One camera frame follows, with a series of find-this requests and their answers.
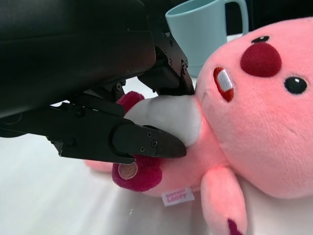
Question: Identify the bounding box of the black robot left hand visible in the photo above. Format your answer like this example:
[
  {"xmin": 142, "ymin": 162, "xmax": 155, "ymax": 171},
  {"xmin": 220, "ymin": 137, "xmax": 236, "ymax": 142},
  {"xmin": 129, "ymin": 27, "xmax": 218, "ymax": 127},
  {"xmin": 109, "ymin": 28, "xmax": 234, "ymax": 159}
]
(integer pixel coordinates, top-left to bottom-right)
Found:
[{"xmin": 0, "ymin": 0, "xmax": 197, "ymax": 165}]

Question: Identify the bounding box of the pink plush beaver doll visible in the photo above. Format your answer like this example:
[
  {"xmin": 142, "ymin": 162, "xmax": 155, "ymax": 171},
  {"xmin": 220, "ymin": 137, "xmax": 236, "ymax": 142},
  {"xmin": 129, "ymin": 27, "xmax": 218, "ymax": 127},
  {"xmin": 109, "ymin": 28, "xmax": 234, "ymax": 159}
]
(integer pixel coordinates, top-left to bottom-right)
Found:
[{"xmin": 84, "ymin": 17, "xmax": 313, "ymax": 235}]

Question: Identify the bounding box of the teal plastic mug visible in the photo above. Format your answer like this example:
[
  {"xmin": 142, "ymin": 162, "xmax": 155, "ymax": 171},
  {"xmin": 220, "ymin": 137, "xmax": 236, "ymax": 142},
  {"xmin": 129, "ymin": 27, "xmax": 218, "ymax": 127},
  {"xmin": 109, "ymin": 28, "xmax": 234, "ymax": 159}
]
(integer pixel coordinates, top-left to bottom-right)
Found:
[{"xmin": 165, "ymin": 0, "xmax": 250, "ymax": 78}]

